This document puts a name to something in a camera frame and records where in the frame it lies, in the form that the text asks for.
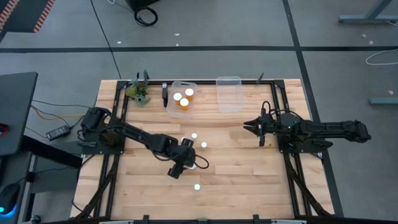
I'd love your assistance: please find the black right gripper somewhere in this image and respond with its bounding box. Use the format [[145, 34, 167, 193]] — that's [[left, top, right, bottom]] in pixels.
[[243, 111, 282, 147]]

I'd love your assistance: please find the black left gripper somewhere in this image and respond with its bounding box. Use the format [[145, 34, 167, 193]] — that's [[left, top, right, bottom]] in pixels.
[[167, 137, 197, 180]]

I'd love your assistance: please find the clear plastic bin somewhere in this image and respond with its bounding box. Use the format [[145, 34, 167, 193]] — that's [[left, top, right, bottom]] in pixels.
[[166, 80, 198, 121], [216, 75, 245, 113]]

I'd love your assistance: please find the artificial green plant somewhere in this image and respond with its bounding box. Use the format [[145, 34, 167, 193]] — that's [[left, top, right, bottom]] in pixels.
[[124, 79, 152, 106]]

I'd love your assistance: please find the black desk leg beam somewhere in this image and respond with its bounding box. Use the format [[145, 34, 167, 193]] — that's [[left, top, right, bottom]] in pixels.
[[20, 135, 83, 170]]

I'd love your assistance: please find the black power adapter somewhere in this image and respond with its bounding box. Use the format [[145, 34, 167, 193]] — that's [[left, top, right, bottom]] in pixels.
[[45, 124, 71, 141]]

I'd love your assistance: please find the grey table foot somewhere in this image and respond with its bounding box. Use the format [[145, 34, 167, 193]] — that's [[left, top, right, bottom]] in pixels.
[[338, 0, 398, 26], [369, 96, 398, 106]]

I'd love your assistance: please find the dark grey desk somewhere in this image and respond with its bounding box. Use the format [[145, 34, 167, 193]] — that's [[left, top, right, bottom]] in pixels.
[[0, 72, 39, 156]]

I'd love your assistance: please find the black mat with orange stripes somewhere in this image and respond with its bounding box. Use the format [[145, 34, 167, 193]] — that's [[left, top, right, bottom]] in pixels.
[[0, 0, 56, 34]]

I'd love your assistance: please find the black aluminium table frame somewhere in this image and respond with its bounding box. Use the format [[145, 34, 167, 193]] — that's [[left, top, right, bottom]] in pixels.
[[74, 79, 335, 224]]

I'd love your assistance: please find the yellow cable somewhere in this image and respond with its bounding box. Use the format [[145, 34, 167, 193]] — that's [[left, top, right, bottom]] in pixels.
[[30, 105, 86, 121]]

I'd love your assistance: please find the white floor cable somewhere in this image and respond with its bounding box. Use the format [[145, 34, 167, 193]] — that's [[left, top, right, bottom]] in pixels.
[[365, 48, 398, 66]]

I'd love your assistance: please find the thin black floor cable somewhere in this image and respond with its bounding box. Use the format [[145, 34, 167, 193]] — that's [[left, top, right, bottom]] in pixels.
[[90, 0, 122, 80]]

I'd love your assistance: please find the coiled black cable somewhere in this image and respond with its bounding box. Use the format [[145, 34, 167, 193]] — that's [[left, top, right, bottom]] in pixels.
[[134, 6, 159, 27]]

